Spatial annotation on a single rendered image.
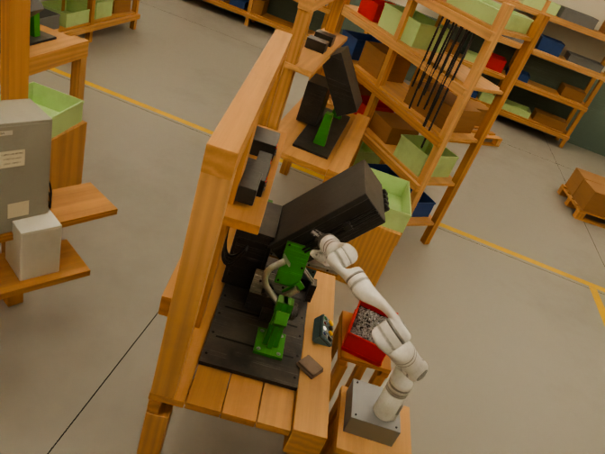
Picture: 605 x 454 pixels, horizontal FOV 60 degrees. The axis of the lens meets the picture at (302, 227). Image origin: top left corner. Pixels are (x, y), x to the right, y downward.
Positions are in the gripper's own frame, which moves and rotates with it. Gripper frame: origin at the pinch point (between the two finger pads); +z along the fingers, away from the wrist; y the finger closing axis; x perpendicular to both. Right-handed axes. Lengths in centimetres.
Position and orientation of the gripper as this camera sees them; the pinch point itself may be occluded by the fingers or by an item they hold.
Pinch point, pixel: (320, 234)
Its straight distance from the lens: 211.6
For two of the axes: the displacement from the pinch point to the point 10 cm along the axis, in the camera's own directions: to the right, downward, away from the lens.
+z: -2.2, -2.4, 9.5
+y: -7.8, -5.4, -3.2
